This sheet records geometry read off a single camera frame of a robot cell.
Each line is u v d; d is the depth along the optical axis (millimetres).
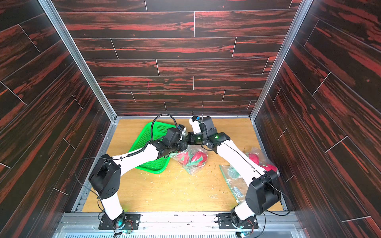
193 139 693
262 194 415
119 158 508
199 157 858
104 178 468
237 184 844
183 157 863
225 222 732
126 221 730
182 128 786
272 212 452
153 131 752
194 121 718
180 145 768
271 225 730
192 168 905
